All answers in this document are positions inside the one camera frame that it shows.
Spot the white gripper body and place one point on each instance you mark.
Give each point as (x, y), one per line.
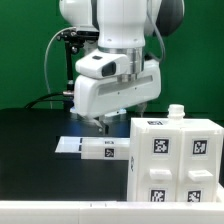
(105, 84)

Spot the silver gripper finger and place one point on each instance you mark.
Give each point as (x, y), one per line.
(102, 127)
(141, 108)

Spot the white cabinet top tray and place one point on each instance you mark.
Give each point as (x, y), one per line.
(95, 148)

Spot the white cabinet body box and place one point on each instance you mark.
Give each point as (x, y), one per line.
(176, 119)

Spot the small white cabinet door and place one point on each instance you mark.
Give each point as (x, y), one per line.
(158, 166)

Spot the white door with knob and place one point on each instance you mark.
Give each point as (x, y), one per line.
(199, 165)

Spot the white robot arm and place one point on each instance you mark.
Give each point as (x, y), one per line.
(123, 26)

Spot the black camera stand pole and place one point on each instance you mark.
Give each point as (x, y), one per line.
(69, 92)

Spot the black camera on stand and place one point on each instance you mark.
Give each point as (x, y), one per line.
(71, 34)

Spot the white right border wall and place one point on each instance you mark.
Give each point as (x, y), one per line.
(220, 193)

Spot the white border wall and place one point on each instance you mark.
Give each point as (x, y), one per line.
(220, 193)
(27, 212)

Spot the white front border wall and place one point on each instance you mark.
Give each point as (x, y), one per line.
(27, 212)

